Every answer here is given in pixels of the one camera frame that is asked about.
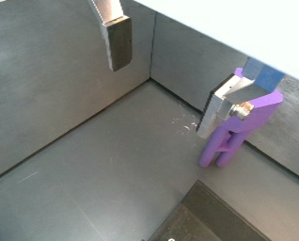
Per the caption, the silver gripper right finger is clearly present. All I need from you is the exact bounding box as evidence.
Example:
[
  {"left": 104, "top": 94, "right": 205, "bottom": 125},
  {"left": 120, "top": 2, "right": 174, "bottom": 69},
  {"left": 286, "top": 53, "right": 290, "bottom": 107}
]
[{"left": 197, "top": 57, "right": 285, "bottom": 138}]

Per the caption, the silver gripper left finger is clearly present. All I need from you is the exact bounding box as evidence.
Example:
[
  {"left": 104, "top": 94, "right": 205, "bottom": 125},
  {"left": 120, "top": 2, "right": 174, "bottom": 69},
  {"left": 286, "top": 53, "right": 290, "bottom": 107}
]
[{"left": 87, "top": 0, "right": 132, "bottom": 72}]

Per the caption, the purple three prong peg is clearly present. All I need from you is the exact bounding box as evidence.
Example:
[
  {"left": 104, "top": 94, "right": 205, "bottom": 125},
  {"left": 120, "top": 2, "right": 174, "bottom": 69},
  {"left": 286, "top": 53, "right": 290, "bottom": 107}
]
[{"left": 198, "top": 67, "right": 285, "bottom": 169}]

